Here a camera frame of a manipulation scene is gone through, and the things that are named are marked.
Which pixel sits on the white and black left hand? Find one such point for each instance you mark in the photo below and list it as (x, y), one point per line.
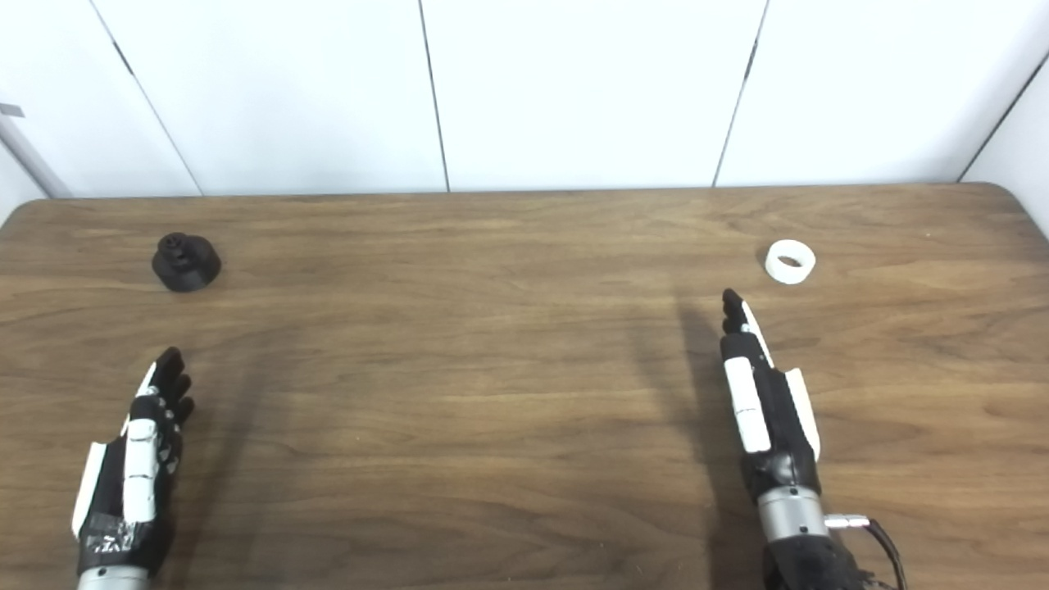
(139, 467)

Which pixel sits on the white and black right hand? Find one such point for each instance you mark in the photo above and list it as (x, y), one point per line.
(774, 426)

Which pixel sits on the round black part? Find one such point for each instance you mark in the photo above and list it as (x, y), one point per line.
(187, 266)

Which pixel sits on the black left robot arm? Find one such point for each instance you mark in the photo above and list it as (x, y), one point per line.
(111, 580)

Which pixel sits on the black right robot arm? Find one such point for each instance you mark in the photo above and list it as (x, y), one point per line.
(791, 516)

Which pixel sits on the gray wall corner post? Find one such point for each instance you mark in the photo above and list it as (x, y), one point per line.
(33, 164)

